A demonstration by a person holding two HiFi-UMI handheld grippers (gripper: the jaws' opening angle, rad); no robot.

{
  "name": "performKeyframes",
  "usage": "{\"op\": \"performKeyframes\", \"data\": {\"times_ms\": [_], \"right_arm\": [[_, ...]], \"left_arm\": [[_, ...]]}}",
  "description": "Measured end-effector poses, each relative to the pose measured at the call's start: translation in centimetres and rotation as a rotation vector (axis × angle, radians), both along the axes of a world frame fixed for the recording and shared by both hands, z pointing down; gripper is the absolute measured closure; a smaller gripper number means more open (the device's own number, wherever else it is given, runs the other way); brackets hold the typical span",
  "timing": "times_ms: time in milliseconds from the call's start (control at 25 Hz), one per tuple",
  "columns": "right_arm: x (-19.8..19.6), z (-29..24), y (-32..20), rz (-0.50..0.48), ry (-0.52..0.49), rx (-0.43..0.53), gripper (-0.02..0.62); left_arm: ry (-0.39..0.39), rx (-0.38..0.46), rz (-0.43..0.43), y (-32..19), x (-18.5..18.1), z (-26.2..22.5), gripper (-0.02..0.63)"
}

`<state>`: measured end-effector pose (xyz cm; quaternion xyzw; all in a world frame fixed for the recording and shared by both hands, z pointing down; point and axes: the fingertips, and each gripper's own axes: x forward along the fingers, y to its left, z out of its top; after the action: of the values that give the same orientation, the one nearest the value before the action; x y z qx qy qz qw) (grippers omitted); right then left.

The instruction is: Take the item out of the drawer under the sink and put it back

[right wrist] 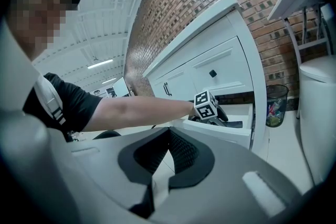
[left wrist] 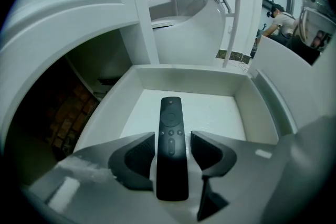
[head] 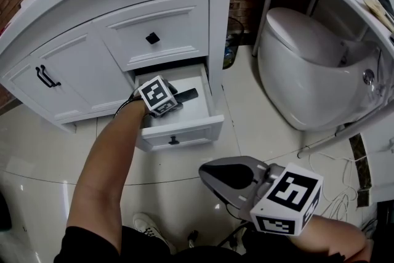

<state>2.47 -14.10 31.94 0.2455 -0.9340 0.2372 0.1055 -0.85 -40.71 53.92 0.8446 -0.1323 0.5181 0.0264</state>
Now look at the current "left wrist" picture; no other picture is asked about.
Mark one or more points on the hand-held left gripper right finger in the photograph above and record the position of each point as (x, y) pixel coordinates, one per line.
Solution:
(249, 178)

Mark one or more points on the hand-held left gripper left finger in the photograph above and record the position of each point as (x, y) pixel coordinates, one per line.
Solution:
(99, 191)

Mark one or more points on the black remote control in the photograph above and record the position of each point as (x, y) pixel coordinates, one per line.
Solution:
(172, 165)

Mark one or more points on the white vanity cabinet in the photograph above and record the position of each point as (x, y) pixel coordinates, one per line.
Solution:
(65, 23)

